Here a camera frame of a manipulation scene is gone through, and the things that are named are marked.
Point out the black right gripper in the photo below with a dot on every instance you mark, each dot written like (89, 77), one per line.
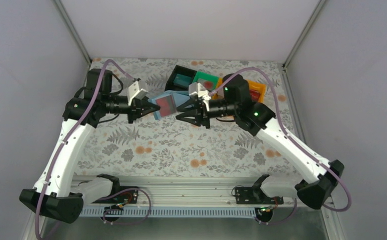
(201, 116)

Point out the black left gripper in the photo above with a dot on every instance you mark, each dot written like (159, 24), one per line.
(137, 105)

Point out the blue leather card holder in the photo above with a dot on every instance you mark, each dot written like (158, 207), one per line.
(180, 97)

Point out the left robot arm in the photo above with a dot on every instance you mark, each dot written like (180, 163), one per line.
(82, 114)

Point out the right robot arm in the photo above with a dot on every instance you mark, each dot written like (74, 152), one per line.
(319, 175)

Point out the white red patterned card stack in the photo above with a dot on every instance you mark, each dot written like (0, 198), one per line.
(209, 85)

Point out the teal VIP card stack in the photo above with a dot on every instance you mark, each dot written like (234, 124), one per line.
(182, 81)

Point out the red VIP card stack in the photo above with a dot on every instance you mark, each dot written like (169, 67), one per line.
(255, 95)

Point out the yellow bin with red cards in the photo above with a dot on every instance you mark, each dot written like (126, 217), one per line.
(261, 87)

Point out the green storage bin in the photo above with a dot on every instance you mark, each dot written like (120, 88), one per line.
(199, 76)

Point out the aluminium frame rail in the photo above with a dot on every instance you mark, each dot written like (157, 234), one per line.
(156, 191)

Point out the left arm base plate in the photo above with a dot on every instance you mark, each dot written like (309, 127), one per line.
(124, 195)

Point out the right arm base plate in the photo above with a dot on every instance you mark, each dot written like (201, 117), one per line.
(251, 196)

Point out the slotted grey cable duct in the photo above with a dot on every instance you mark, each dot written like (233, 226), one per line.
(174, 212)

